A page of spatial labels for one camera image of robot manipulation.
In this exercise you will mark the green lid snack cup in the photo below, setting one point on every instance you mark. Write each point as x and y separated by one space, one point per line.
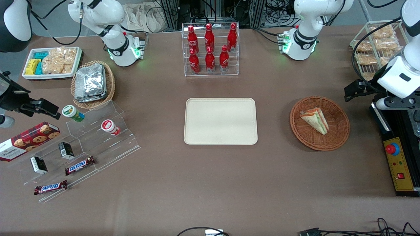
73 113

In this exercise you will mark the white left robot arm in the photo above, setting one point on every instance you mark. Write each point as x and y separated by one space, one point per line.
305 29

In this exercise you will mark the round brown wicker basket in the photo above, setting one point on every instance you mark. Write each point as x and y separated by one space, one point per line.
338 131

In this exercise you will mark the Snickers chocolate bar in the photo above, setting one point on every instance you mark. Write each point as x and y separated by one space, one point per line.
79 165
51 187

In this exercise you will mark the white rectangular snack tray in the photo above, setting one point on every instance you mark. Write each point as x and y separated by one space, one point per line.
49 76

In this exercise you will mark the oval wicker basket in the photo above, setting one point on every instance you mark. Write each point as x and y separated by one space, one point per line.
110 87

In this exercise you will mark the beige plastic tray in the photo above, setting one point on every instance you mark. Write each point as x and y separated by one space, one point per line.
220 121

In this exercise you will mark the beige cloth bag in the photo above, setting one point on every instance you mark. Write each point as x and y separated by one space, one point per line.
141 18

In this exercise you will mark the red tartan cookie box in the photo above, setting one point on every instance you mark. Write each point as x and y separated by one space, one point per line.
28 141

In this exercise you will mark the red emergency stop button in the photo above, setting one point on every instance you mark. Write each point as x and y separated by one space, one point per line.
391 149

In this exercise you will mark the red cola bottle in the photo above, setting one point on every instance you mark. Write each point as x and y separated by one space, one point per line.
232 36
224 60
194 63
210 61
209 36
191 37

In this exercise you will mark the triangle sandwich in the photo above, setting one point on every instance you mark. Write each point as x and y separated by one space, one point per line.
315 119

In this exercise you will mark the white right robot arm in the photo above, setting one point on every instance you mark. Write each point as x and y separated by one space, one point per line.
118 46

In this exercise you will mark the silver foil packet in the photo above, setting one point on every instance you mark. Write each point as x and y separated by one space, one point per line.
90 99
90 78

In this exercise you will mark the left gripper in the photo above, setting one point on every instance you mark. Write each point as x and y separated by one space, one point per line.
367 89

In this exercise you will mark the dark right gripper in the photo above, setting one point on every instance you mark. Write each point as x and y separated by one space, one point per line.
13 97

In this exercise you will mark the yellow snack packet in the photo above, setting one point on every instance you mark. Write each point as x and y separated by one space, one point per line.
32 67

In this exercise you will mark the black appliance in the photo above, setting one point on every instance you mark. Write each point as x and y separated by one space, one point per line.
385 127

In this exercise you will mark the clear acrylic bottle rack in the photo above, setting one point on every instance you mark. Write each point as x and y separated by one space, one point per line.
234 65

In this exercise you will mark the clear acrylic stepped stand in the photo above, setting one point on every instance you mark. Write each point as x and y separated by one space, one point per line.
95 147

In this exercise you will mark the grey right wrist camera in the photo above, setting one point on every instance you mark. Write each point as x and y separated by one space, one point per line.
6 121

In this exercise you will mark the teal snack packet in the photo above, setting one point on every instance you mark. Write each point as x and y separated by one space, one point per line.
41 55
39 68

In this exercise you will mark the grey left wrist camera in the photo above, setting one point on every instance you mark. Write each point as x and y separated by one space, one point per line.
382 104

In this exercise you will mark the small black box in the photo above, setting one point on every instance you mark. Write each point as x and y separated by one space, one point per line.
39 165
66 150

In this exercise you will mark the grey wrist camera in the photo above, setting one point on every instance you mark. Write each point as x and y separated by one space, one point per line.
382 104
6 121

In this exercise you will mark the red lid snack cup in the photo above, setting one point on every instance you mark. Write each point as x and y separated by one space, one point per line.
110 127

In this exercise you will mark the clear plastic container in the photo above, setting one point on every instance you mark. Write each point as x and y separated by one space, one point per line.
416 124

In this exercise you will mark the clear bag of crackers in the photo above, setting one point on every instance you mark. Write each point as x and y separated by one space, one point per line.
59 60

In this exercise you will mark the yellow control panel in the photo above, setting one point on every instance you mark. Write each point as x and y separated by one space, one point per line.
405 164

